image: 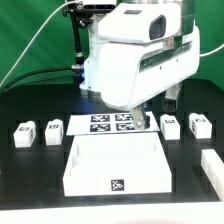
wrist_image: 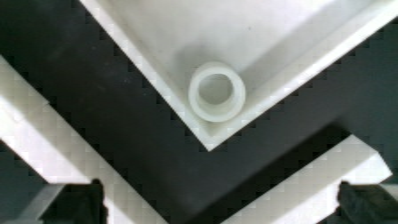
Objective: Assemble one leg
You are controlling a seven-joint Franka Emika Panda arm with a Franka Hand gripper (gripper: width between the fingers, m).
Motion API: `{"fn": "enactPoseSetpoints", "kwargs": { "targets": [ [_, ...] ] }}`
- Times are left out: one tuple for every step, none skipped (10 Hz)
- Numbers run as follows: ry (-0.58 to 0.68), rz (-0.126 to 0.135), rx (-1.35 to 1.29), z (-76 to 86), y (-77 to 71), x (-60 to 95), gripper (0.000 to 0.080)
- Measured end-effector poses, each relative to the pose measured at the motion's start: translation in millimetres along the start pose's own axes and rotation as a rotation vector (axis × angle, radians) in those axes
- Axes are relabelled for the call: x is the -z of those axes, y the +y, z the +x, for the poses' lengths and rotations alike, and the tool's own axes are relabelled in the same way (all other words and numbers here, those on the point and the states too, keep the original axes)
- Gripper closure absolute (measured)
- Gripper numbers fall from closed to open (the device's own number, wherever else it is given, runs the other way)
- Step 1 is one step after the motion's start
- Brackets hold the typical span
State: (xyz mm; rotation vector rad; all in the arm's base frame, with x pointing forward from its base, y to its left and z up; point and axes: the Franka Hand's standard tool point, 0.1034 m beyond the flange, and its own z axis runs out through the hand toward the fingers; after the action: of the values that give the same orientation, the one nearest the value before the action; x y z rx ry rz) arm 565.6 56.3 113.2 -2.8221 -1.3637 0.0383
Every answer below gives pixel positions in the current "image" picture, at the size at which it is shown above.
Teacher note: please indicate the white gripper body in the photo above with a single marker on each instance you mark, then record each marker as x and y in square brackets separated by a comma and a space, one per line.
[125, 85]

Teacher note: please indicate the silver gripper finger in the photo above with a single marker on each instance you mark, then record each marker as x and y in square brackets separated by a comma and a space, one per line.
[139, 118]

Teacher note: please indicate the white square table top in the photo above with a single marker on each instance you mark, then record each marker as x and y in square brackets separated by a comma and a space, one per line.
[112, 164]

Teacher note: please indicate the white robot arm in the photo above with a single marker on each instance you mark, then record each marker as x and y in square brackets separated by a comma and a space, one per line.
[140, 22]

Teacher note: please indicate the white tag marker sheet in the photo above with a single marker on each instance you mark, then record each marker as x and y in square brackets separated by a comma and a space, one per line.
[100, 124]

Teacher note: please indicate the white obstacle fixture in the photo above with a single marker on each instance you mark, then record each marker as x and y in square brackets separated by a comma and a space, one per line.
[214, 169]

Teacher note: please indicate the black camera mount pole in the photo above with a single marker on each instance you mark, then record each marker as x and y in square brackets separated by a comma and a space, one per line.
[80, 19]

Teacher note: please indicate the grey camera on mount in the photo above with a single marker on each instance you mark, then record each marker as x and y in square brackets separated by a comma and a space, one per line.
[99, 6]

